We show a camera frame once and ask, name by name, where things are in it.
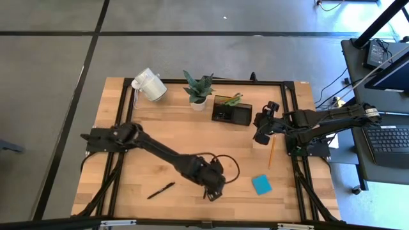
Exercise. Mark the black computer monitor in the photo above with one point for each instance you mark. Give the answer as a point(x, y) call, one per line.
point(393, 78)

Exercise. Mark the black desk top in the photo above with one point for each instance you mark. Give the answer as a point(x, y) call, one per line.
point(358, 83)

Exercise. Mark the grey floor object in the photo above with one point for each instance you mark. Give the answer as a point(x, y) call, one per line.
point(9, 147)

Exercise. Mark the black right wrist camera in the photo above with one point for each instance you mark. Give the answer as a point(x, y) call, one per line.
point(262, 139)

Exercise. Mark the silver metal bracket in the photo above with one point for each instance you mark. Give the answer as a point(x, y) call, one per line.
point(295, 226)
point(118, 223)

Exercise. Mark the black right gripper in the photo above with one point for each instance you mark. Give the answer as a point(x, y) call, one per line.
point(268, 123)

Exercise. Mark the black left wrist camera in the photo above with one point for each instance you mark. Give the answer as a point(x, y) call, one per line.
point(214, 195)

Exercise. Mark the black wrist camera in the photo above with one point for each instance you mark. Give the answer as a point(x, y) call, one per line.
point(262, 139)
point(214, 195)

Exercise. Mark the black power adapter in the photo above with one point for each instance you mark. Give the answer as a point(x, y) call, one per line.
point(375, 56)

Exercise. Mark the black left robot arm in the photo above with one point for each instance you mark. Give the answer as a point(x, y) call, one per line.
point(159, 150)

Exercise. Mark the black keyboard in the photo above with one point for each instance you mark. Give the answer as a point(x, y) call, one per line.
point(390, 140)

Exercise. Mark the white paper sheet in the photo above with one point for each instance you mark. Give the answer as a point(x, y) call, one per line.
point(334, 142)

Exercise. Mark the black upright pole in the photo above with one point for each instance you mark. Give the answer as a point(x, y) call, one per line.
point(377, 24)

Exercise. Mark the yellow plug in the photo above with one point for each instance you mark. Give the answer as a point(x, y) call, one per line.
point(339, 102)

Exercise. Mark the black keyboard desk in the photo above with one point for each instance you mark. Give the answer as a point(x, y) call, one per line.
point(396, 175)

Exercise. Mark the blue sticky note pad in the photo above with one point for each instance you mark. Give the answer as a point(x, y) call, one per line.
point(262, 184)

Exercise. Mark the black aluminium table frame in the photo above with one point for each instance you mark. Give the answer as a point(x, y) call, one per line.
point(223, 81)

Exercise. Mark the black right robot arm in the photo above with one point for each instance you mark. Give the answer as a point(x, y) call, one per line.
point(332, 123)

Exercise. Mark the black rig crossbar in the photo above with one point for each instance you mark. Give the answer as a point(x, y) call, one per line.
point(48, 223)

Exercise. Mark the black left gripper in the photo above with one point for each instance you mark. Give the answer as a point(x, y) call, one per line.
point(209, 177)

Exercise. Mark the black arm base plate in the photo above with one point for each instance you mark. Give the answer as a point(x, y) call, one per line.
point(319, 151)
point(96, 143)

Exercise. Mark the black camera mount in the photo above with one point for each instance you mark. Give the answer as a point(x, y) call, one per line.
point(253, 77)

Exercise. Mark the white mug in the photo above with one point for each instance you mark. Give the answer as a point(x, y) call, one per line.
point(153, 86)

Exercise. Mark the black mesh desk organizer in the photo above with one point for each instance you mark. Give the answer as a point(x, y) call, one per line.
point(243, 116)

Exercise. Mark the green plant in white pot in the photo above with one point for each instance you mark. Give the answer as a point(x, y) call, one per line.
point(198, 105)

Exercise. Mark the black caster wheel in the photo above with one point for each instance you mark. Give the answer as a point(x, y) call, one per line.
point(356, 190)

